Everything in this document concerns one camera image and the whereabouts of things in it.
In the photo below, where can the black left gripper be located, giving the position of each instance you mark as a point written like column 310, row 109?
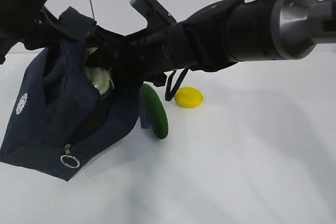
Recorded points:
column 29, row 22

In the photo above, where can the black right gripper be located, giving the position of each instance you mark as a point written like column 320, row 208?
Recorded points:
column 144, row 54

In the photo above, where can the green lid glass food container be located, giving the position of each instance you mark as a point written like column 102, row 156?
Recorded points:
column 98, row 71

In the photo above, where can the yellow lemon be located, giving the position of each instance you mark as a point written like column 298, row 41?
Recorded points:
column 188, row 97

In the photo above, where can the green cucumber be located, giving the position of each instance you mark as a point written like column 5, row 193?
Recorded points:
column 152, row 112

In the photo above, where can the dark blue lunch bag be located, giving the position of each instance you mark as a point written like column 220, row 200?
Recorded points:
column 59, row 121

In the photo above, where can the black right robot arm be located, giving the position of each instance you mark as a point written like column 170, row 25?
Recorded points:
column 217, row 36

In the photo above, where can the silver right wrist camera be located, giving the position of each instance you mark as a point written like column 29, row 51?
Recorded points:
column 154, row 13

